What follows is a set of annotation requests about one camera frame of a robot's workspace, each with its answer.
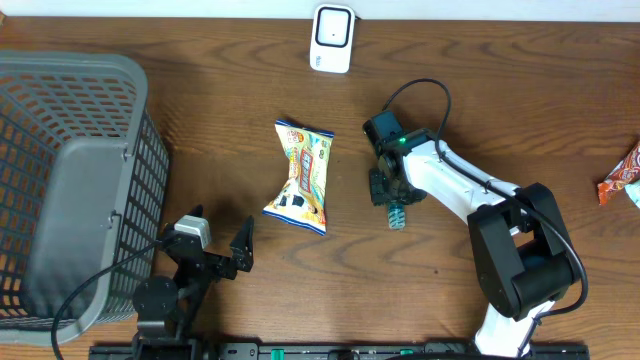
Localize red snack packet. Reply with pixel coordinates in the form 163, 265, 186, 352
597, 144, 639, 206

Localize teal blister pack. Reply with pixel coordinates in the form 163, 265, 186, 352
387, 203, 406, 231

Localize grey plastic shopping basket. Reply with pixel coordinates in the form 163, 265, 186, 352
1, 50, 169, 346

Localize white barcode scanner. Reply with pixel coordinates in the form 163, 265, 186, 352
309, 4, 356, 74

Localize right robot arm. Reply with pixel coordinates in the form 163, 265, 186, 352
363, 111, 584, 358

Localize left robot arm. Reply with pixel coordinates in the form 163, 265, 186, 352
131, 205, 254, 360

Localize cream yellow snack bag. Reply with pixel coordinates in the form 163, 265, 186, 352
262, 119, 334, 236

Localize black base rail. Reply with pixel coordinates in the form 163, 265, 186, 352
88, 341, 591, 360

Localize green orange snack packet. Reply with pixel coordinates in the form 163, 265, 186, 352
624, 181, 640, 208

